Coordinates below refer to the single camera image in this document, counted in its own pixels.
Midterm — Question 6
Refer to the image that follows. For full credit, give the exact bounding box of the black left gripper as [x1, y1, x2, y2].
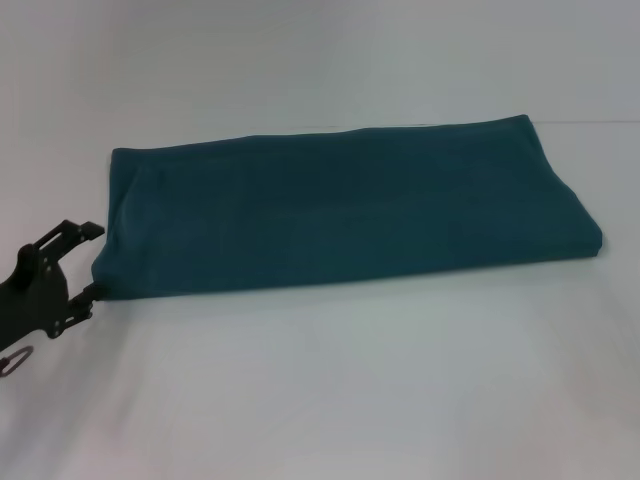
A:
[0, 218, 110, 352]

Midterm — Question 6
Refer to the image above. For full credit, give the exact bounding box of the blue t-shirt with FREE print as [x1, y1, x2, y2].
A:
[93, 113, 554, 305]

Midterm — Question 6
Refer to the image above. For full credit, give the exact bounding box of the dark left gripper cable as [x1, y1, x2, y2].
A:
[0, 345, 36, 378]

